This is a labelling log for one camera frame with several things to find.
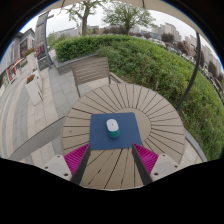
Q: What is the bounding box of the bare-trunked tree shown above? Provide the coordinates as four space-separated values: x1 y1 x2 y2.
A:
64 1 108 37

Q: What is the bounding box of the green hedge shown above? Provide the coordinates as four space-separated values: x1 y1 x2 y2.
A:
53 34 224 161

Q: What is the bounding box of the brown slatted chair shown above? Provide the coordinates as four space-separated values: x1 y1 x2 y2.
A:
71 55 123 98

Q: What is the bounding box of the grey sign pylon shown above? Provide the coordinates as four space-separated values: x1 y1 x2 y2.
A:
33 11 54 71

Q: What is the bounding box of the beige parasol canopy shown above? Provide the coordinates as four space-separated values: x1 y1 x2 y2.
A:
39 0 204 31

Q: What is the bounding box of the leafy round tree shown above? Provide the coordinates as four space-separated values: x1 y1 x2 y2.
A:
101 3 156 36

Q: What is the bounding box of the white and teal computer mouse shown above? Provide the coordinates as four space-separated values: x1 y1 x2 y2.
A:
105 118 121 139

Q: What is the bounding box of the blue rectangular mouse pad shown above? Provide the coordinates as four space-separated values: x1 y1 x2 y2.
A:
88 112 143 151

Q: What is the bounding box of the grey storefront building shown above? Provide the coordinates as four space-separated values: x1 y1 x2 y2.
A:
0 28 36 89

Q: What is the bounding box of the white planter box with flowers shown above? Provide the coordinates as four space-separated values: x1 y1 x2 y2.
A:
25 73 44 106
24 48 38 74

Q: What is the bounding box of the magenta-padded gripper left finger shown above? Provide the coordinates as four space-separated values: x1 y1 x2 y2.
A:
41 143 92 186

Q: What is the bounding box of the group of high-rise buildings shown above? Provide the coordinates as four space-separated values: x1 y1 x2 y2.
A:
151 22 221 68

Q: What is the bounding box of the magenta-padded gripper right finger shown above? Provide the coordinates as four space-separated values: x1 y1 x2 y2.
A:
131 143 183 186

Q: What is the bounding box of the dark curved parasol pole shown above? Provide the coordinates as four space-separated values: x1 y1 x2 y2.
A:
175 31 203 111

